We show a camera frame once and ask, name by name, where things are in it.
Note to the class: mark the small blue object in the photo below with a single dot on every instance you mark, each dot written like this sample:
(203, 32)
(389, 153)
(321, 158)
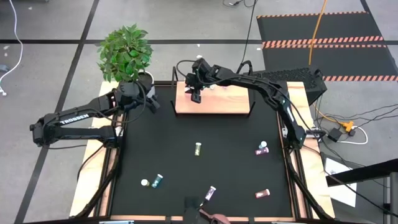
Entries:
(3, 68)

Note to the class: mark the green plant in white pot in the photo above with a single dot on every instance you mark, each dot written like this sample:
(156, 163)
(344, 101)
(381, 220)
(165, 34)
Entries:
(124, 53)

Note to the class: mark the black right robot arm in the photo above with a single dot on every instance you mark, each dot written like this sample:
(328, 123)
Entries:
(248, 81)

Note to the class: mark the black floor mat striped edges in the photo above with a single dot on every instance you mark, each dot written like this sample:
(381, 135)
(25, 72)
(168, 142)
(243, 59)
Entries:
(342, 59)

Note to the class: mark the white mounting plate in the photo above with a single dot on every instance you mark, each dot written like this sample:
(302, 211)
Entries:
(285, 131)

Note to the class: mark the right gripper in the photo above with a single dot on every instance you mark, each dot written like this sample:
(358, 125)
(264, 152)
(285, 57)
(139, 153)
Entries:
(202, 77)

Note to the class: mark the red translucent pill bottle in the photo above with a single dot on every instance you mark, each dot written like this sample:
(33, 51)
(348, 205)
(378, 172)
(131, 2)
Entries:
(187, 90)
(262, 193)

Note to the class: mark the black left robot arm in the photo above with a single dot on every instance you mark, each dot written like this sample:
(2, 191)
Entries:
(74, 119)

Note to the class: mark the black power adapter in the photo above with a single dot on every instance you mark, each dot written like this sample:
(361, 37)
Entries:
(335, 134)

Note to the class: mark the person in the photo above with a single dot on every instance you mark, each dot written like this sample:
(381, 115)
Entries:
(192, 214)

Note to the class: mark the black desk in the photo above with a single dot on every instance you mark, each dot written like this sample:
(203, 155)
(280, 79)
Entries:
(367, 171)

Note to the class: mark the wooden shelf with black frame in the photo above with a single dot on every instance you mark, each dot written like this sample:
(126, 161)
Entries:
(224, 102)

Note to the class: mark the silver metal bracket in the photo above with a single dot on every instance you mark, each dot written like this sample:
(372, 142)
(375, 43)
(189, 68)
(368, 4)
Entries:
(116, 222)
(284, 222)

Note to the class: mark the black table mat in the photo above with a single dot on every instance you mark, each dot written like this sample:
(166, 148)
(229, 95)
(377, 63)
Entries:
(174, 140)

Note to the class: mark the purple translucent pill bottle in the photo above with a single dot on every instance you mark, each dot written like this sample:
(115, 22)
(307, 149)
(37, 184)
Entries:
(261, 151)
(224, 87)
(210, 193)

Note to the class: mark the white paper sheet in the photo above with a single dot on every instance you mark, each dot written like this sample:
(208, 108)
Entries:
(334, 166)

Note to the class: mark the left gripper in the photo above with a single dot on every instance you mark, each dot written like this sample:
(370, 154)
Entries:
(130, 93)

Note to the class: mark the black clamp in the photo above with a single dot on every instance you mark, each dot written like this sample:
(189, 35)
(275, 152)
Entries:
(315, 132)
(90, 132)

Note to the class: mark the orange plug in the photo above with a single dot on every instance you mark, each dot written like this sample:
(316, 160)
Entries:
(347, 126)

